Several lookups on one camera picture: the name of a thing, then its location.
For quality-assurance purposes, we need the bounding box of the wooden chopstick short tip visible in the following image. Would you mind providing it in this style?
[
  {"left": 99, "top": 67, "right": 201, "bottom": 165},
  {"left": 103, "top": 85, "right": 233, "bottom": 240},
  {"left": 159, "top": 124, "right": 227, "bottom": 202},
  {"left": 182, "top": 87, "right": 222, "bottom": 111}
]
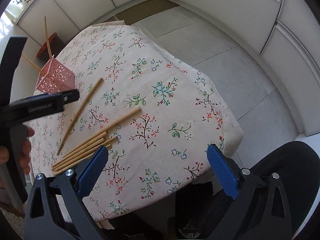
[{"left": 53, "top": 142, "right": 112, "bottom": 176}]

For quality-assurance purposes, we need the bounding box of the wooden chopstick long diagonal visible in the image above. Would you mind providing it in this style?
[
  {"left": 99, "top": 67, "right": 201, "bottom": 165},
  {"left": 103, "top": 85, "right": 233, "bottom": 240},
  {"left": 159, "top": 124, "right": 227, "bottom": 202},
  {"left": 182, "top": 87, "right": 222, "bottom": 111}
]
[{"left": 53, "top": 137, "right": 118, "bottom": 172}]

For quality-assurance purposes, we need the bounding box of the person's left hand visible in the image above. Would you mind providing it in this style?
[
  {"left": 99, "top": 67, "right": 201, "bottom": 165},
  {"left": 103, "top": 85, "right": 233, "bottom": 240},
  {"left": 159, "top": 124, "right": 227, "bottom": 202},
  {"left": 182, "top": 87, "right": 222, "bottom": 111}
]
[{"left": 0, "top": 126, "right": 35, "bottom": 174}]

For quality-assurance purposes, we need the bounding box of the pink perforated utensil basket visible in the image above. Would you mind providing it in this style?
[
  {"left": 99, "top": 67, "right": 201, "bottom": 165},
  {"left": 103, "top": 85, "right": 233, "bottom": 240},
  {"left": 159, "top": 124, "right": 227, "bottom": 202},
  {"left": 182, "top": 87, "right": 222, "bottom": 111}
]
[{"left": 35, "top": 57, "right": 75, "bottom": 94}]

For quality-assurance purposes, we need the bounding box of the person's black clothing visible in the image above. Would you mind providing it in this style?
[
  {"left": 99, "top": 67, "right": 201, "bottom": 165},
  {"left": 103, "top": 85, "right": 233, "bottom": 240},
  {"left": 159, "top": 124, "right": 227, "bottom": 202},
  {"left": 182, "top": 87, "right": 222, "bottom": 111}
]
[{"left": 172, "top": 141, "right": 320, "bottom": 240}]

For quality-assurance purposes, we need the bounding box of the floral tablecloth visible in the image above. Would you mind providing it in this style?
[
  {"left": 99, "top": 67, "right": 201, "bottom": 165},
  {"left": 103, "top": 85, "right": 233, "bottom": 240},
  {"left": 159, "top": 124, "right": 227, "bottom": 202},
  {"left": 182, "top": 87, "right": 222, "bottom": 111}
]
[{"left": 30, "top": 24, "right": 243, "bottom": 221}]

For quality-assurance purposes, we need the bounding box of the orange brown stool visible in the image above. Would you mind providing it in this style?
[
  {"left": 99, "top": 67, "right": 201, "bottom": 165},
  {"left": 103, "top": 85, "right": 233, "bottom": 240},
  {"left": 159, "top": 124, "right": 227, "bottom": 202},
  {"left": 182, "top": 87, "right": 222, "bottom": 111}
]
[{"left": 36, "top": 31, "right": 66, "bottom": 60}]

